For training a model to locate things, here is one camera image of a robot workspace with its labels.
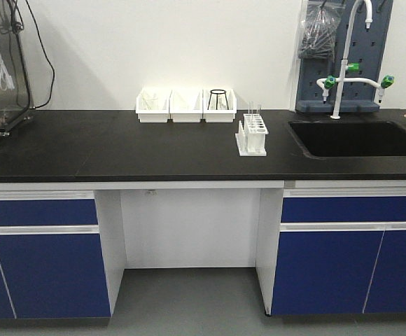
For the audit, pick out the white test tube rack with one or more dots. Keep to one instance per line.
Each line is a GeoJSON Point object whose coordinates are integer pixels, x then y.
{"type": "Point", "coordinates": [251, 136]}

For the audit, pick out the left glass test tube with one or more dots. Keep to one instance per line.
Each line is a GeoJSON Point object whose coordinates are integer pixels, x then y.
{"type": "Point", "coordinates": [250, 107]}

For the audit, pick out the blue-grey pegboard drying rack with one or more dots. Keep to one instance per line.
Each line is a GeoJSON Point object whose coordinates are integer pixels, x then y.
{"type": "Point", "coordinates": [365, 60]}

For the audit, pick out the middle white storage bin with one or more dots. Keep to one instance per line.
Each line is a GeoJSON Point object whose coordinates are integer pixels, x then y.
{"type": "Point", "coordinates": [186, 105]}

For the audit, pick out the white storage bin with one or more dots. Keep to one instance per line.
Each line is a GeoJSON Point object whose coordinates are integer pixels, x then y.
{"type": "Point", "coordinates": [186, 105]}
{"type": "Point", "coordinates": [152, 105]}
{"type": "Point", "coordinates": [220, 116]}

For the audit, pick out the right white storage bin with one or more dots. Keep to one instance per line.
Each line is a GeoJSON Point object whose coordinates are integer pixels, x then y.
{"type": "Point", "coordinates": [220, 116]}

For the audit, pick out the black metal tripod stand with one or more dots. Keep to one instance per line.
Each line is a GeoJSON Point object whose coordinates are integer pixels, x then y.
{"type": "Point", "coordinates": [218, 100]}

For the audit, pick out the left white storage bin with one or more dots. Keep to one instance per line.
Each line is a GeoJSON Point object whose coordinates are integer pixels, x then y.
{"type": "Point", "coordinates": [152, 105]}

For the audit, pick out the black lab sink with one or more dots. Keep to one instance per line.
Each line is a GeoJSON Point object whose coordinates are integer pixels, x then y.
{"type": "Point", "coordinates": [350, 139]}

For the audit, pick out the white gooseneck lab faucet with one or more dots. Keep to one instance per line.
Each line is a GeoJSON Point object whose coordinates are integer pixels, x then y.
{"type": "Point", "coordinates": [327, 83]}

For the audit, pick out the plastic bag of pegs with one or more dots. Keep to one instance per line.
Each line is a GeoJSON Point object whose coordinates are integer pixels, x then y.
{"type": "Point", "coordinates": [319, 30]}

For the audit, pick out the right blue cabinet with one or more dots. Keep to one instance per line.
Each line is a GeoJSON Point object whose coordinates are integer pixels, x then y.
{"type": "Point", "coordinates": [340, 253]}

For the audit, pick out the blue cabinet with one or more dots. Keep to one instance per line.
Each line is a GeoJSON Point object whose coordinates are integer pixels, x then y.
{"type": "Point", "coordinates": [51, 263]}
{"type": "Point", "coordinates": [340, 253]}

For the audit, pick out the left blue cabinet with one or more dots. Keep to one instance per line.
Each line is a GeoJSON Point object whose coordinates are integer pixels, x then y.
{"type": "Point", "coordinates": [51, 263]}

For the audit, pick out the steel and glass apparatus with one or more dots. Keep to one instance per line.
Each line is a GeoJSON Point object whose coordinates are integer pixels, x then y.
{"type": "Point", "coordinates": [15, 93]}

